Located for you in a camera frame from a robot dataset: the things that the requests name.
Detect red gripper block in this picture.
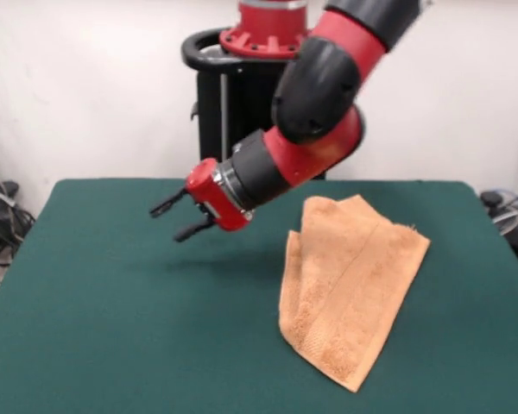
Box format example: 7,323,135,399
149,158,256,243

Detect tan terry towel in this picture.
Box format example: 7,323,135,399
278,194,432,381

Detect dark green table cloth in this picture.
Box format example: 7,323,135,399
0,179,518,414

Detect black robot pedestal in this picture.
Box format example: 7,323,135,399
180,28,329,180

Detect tangled black floor cables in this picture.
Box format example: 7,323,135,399
0,137,36,303

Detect blue cable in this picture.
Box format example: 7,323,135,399
490,185,518,206

